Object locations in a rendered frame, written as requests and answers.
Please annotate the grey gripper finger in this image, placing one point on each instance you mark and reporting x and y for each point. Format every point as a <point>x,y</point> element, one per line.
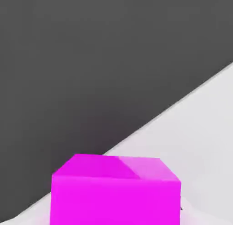
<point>182,213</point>

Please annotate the small magenta cube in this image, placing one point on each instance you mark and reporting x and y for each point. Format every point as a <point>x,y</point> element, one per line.
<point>114,199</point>

